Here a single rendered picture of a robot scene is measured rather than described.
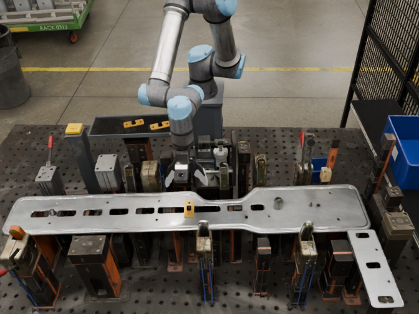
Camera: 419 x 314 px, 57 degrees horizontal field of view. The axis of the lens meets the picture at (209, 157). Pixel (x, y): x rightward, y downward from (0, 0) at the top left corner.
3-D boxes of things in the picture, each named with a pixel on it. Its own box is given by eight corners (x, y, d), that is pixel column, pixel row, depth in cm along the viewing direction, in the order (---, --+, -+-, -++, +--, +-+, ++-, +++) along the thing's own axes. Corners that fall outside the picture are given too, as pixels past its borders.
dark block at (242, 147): (237, 219, 181) (238, 152, 153) (236, 207, 187) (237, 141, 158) (248, 218, 181) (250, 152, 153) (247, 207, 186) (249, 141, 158)
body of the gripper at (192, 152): (196, 159, 141) (194, 131, 134) (196, 174, 134) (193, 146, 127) (176, 159, 141) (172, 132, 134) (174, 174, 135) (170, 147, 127)
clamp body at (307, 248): (286, 309, 148) (297, 260, 125) (282, 281, 157) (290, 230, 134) (310, 309, 148) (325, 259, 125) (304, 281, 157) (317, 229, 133)
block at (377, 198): (363, 263, 162) (382, 218, 141) (355, 239, 171) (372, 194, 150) (371, 263, 162) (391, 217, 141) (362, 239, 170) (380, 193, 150)
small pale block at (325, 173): (310, 229, 175) (323, 172, 151) (308, 223, 178) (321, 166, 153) (318, 229, 175) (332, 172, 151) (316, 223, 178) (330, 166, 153)
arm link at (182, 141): (192, 136, 124) (167, 136, 124) (193, 147, 127) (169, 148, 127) (193, 123, 130) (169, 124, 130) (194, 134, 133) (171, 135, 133)
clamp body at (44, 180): (57, 237, 178) (29, 183, 154) (63, 217, 187) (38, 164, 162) (77, 236, 178) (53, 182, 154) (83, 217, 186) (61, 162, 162)
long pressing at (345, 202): (-5, 242, 142) (-6, 240, 141) (18, 196, 159) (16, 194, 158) (373, 231, 139) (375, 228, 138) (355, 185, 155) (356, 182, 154)
